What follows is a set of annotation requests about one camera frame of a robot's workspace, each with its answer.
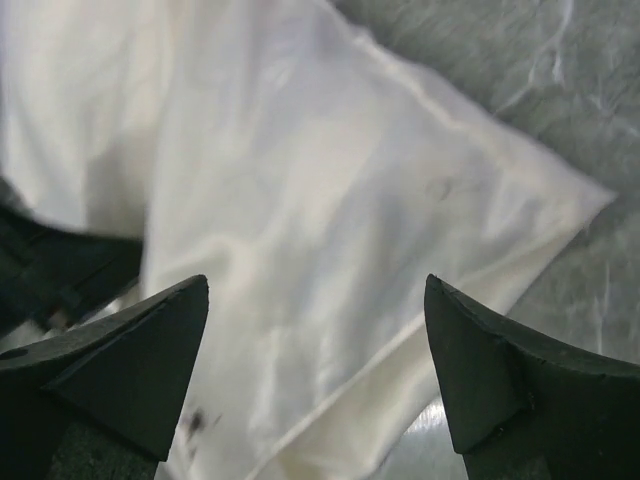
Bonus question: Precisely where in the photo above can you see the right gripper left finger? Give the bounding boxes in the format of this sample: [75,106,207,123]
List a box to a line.
[1,275,208,479]

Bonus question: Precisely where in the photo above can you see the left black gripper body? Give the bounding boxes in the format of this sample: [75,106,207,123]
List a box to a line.
[1,207,143,333]

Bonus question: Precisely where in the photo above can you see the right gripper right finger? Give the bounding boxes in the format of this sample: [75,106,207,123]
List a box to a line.
[424,275,639,479]

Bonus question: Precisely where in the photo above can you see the cream pillowcase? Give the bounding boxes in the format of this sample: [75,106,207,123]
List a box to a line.
[1,1,613,479]

